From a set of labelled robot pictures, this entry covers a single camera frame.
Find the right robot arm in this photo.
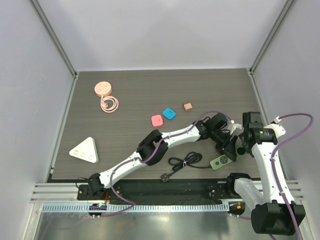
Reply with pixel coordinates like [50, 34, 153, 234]
[225, 111, 306, 239]

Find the pink coiled cable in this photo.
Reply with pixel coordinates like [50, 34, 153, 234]
[99, 96, 120, 114]

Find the white triangular power socket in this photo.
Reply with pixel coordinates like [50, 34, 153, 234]
[69, 137, 99, 164]

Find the green power strip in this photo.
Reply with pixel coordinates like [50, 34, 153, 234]
[209, 146, 246, 170]

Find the white slotted cable duct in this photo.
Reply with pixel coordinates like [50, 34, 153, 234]
[42, 202, 230, 214]

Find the pink red plug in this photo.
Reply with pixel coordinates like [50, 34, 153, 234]
[151, 114, 164, 128]

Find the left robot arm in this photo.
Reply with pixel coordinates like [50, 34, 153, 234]
[87, 112, 242, 200]

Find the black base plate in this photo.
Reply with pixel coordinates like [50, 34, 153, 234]
[77, 178, 241, 202]

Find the blue plug adapter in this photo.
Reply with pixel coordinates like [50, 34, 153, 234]
[162, 108, 176, 120]

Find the black coiled power cable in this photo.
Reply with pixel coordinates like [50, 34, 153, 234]
[159, 151, 212, 185]

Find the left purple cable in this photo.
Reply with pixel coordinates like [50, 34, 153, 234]
[108, 111, 231, 217]

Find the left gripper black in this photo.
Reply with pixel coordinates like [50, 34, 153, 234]
[210, 129, 237, 163]

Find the pink round power socket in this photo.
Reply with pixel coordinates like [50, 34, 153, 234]
[94, 81, 113, 97]

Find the aluminium frame rail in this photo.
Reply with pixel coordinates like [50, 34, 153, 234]
[31, 180, 304, 202]

